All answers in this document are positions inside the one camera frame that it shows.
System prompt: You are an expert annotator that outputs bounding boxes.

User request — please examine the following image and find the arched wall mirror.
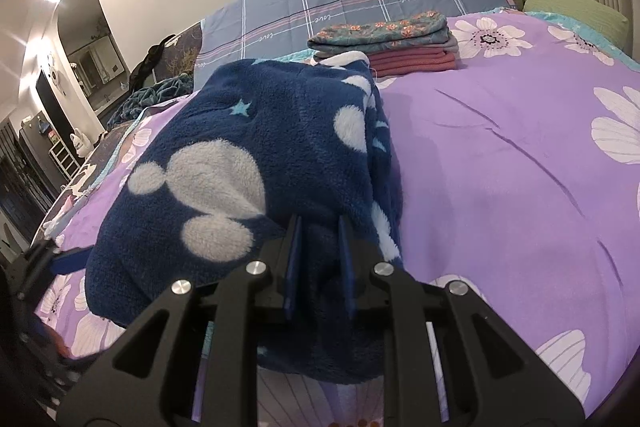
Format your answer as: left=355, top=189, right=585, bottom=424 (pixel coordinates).
left=56, top=0, right=132, bottom=112

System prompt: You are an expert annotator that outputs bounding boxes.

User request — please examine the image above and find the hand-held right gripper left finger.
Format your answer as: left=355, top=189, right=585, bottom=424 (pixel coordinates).
left=56, top=214, right=303, bottom=427

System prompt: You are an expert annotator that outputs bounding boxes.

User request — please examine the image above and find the black rectangular panel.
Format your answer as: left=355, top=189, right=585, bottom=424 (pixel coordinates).
left=35, top=69, right=76, bottom=144

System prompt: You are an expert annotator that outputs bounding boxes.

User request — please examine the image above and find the folded pink garment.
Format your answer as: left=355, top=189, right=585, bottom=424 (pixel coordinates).
left=370, top=47, right=459, bottom=78

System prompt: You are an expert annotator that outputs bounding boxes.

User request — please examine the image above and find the folded grey garment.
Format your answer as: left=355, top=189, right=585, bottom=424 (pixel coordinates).
left=315, top=38, right=460, bottom=60

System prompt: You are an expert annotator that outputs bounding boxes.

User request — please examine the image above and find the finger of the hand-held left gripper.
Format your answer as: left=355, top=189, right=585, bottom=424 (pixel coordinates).
left=47, top=247, right=97, bottom=277

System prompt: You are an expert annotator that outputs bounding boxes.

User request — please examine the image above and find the navy star fleece garment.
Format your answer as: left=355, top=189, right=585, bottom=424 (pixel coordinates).
left=85, top=52, right=407, bottom=384

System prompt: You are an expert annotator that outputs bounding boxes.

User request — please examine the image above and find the dark printed cushion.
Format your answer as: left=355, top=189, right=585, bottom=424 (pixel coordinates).
left=152, top=22, right=203, bottom=80

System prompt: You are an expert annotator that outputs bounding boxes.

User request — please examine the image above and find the white grid shelf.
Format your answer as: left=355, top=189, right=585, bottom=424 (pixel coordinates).
left=50, top=142, right=82, bottom=180

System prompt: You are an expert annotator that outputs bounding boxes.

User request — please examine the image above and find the light green pillow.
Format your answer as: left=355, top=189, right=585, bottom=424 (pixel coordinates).
left=522, top=0, right=631, bottom=50

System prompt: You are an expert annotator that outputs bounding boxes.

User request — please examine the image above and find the dark printed blanket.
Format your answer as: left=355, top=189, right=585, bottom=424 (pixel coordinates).
left=42, top=132, right=132, bottom=229

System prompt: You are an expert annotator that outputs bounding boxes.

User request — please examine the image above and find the folded teal floral garment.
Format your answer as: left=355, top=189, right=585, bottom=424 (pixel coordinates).
left=307, top=10, right=451, bottom=56

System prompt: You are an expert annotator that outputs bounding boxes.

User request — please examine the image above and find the purple floral bed sheet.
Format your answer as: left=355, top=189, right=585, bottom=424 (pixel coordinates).
left=32, top=4, right=640, bottom=427

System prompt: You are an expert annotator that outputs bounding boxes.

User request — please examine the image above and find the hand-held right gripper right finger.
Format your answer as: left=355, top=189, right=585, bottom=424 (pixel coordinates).
left=337, top=216, right=586, bottom=427

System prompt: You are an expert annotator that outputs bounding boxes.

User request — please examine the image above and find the black bag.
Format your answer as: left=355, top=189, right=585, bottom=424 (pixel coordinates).
left=129, top=34, right=178, bottom=92

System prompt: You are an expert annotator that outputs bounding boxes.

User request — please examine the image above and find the dark cabinet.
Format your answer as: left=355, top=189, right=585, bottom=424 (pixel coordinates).
left=0, top=112, right=62, bottom=230

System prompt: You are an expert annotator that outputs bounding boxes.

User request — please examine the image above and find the teal fleece cloth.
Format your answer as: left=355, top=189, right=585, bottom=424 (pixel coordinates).
left=107, top=72, right=196, bottom=130

